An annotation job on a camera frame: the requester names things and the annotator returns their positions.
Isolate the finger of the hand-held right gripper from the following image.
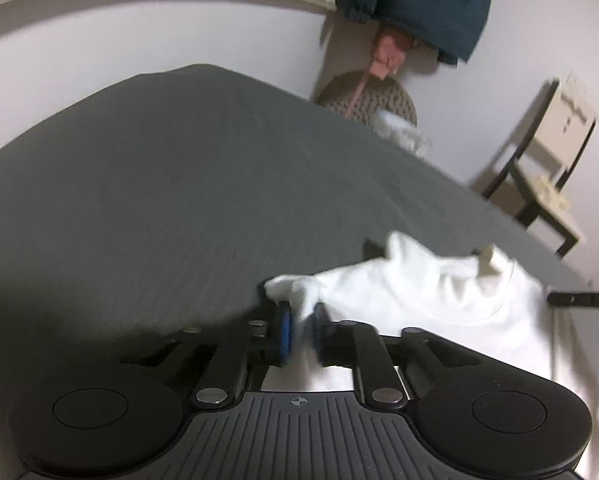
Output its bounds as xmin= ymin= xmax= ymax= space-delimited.
xmin=548 ymin=290 xmax=599 ymax=309

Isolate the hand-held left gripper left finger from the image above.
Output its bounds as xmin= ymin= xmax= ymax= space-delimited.
xmin=119 ymin=302 xmax=296 ymax=408

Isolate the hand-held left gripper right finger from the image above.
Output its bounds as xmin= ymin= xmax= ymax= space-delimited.
xmin=311 ymin=302 xmax=485 ymax=408

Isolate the white long-sleeved shirt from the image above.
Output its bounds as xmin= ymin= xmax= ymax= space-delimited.
xmin=264 ymin=230 xmax=599 ymax=480

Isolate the cream black chair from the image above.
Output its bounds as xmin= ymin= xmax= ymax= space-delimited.
xmin=472 ymin=77 xmax=599 ymax=259

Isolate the white crumpled cloth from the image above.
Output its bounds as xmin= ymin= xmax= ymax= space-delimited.
xmin=372 ymin=109 xmax=433 ymax=157

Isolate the dark teal jacket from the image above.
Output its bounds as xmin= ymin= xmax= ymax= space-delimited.
xmin=337 ymin=0 xmax=495 ymax=66

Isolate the pink strap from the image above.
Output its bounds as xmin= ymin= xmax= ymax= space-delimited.
xmin=343 ymin=60 xmax=375 ymax=121

